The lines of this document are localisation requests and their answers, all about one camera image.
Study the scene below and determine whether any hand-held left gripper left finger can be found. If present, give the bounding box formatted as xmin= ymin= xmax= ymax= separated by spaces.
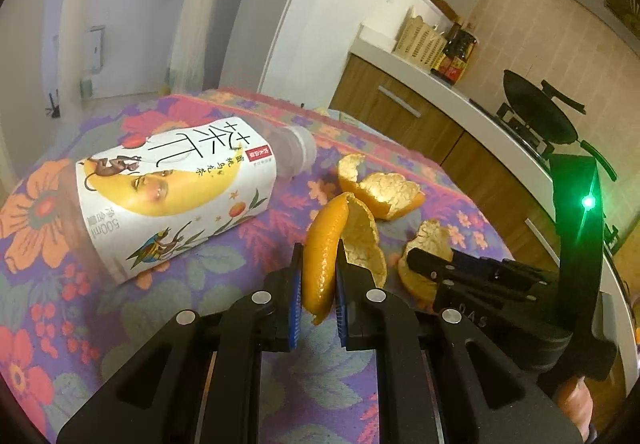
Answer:
xmin=56 ymin=243 xmax=305 ymax=444

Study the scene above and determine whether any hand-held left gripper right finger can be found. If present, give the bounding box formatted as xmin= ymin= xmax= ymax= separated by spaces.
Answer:
xmin=333 ymin=243 xmax=587 ymax=444

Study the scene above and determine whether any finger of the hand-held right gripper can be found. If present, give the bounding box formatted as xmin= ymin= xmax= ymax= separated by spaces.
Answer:
xmin=406 ymin=247 xmax=557 ymax=288
xmin=416 ymin=272 xmax=545 ymax=305

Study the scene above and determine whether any round orange peel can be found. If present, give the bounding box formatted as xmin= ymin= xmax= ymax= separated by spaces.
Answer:
xmin=397 ymin=219 xmax=457 ymax=301

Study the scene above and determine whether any long orange peel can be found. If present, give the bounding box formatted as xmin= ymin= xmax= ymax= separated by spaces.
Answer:
xmin=302 ymin=192 xmax=389 ymax=327

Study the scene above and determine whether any person's right hand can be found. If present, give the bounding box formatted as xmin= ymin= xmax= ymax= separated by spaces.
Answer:
xmin=557 ymin=371 xmax=597 ymax=434

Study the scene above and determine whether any curled orange peel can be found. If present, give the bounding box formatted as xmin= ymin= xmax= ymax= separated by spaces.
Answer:
xmin=337 ymin=154 xmax=427 ymax=221

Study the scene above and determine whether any wooden kitchen base cabinet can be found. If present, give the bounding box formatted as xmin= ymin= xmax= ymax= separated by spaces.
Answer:
xmin=330 ymin=54 xmax=637 ymax=407

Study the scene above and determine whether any black glass gas stove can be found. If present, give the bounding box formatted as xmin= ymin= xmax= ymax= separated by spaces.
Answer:
xmin=469 ymin=98 xmax=557 ymax=161

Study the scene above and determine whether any black wok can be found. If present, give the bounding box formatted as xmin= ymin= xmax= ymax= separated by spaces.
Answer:
xmin=502 ymin=68 xmax=619 ymax=183

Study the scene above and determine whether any plastic tea bottle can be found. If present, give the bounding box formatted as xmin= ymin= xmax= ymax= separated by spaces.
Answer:
xmin=56 ymin=116 xmax=317 ymax=285

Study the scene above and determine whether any floral patterned cloth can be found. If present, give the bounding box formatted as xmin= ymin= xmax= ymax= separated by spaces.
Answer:
xmin=0 ymin=91 xmax=517 ymax=444

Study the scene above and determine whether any dark sauce bottle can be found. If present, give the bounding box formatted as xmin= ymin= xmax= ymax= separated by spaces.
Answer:
xmin=431 ymin=22 xmax=463 ymax=80
xmin=447 ymin=30 xmax=479 ymax=85

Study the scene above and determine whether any beige woven utensil basket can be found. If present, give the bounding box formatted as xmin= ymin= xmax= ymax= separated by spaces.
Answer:
xmin=392 ymin=16 xmax=447 ymax=70

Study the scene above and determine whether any white wall box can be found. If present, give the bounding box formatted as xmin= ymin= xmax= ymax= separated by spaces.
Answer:
xmin=84 ymin=24 xmax=105 ymax=72

